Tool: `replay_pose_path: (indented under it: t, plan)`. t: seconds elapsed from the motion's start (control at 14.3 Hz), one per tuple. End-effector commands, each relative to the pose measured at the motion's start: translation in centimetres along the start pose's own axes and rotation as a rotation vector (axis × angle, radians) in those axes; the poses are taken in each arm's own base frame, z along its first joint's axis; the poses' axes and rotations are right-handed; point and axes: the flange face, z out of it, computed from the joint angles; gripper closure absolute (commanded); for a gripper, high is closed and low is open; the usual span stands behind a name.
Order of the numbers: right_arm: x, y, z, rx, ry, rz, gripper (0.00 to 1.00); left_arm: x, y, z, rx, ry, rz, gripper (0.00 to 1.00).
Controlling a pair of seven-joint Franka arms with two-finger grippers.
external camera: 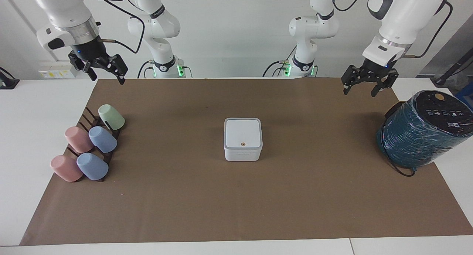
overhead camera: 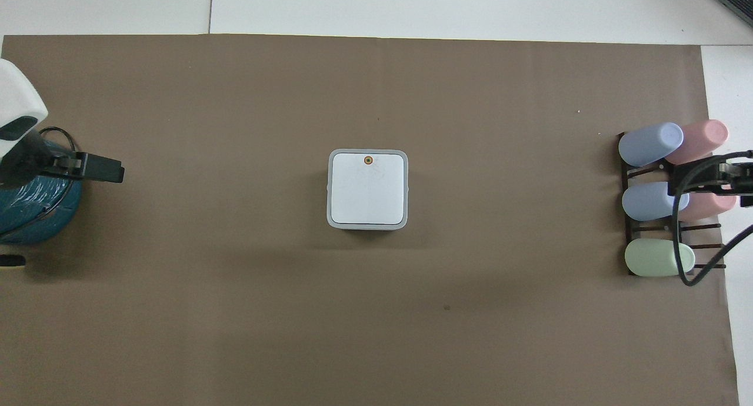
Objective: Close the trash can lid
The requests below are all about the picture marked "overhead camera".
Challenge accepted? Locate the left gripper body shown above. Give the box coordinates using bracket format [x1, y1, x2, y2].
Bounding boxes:
[0, 131, 58, 187]

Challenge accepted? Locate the white square trash can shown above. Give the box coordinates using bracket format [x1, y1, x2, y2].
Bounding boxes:
[326, 149, 409, 231]

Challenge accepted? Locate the teal round container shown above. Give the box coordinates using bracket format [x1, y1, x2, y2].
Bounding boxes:
[0, 138, 84, 245]

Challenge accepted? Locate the blue cup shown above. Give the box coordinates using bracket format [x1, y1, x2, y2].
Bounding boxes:
[618, 122, 685, 168]
[622, 181, 690, 222]

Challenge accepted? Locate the green cup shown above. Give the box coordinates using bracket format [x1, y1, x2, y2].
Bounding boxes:
[624, 239, 696, 278]

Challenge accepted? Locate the pink cup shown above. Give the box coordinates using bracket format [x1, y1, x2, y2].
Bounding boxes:
[665, 119, 729, 166]
[678, 191, 738, 222]

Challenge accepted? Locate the dark brown cup rack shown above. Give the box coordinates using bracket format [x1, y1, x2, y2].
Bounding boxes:
[616, 132, 728, 277]

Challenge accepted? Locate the black cable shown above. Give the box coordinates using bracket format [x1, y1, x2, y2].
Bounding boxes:
[672, 150, 753, 288]
[36, 127, 79, 157]

